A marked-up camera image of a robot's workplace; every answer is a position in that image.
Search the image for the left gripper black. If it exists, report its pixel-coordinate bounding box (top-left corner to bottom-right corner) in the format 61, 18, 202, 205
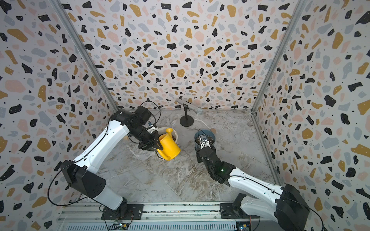
132, 126, 165, 151

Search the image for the yellow plastic watering can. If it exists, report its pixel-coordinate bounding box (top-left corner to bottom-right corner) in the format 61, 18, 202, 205
156, 127, 181, 161

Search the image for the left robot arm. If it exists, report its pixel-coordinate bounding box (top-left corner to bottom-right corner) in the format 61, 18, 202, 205
61, 106, 162, 217

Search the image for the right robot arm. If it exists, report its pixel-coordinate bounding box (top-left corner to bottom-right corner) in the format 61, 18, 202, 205
196, 146, 310, 231

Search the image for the succulent in blue pot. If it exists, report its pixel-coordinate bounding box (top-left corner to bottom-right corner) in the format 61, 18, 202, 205
195, 135, 215, 145

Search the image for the white plant pot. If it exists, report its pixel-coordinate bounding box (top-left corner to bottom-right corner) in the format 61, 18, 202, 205
150, 126, 179, 160

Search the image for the blue-grey plant pot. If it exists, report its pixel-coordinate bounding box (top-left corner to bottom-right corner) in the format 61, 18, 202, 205
194, 129, 216, 140

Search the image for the black microphone stand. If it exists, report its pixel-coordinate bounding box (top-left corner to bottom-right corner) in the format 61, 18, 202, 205
180, 104, 194, 127

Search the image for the grey microphone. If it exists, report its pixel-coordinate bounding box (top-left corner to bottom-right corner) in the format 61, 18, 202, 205
175, 98, 203, 115

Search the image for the right green circuit board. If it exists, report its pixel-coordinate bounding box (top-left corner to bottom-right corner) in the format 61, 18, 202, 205
236, 221, 251, 231

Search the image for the green circuit board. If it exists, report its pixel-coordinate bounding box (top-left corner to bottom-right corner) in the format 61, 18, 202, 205
108, 222, 130, 231
236, 221, 251, 231

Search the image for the left green circuit board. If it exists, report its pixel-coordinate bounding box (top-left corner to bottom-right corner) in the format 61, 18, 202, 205
108, 222, 130, 231

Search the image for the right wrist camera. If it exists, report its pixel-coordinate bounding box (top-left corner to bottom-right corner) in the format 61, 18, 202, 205
199, 134, 211, 149

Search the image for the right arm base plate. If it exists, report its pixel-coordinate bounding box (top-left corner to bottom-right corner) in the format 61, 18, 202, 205
220, 203, 250, 219

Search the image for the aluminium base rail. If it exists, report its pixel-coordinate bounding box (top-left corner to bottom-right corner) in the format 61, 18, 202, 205
56, 202, 282, 231

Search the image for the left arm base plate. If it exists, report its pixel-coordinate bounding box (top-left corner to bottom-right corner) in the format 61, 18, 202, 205
101, 204, 144, 221

